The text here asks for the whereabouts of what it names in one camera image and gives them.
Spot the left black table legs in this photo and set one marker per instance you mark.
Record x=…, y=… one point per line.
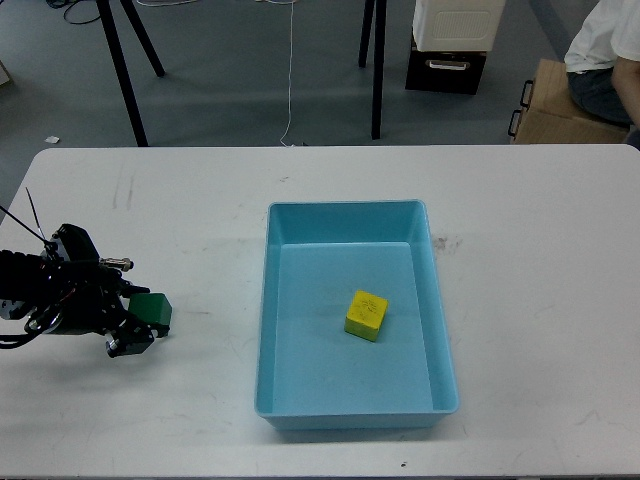
x=118, y=58

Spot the seated person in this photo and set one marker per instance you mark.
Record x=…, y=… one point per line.
x=602, y=65

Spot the black table legs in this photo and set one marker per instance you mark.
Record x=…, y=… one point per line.
x=374, y=29
x=118, y=58

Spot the right black table legs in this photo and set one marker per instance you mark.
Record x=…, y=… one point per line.
x=374, y=29

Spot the green block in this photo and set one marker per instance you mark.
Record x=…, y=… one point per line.
x=153, y=310

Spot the blue plastic box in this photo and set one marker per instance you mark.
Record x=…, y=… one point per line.
x=311, y=374

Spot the yellow block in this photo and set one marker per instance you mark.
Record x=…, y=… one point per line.
x=365, y=315

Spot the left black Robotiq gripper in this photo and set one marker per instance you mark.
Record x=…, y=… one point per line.
x=95, y=307

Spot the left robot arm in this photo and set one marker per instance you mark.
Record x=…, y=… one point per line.
x=69, y=256

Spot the cardboard box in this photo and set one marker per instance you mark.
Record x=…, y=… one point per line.
x=548, y=115

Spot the black drawer cabinet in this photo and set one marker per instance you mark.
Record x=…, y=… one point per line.
x=455, y=72

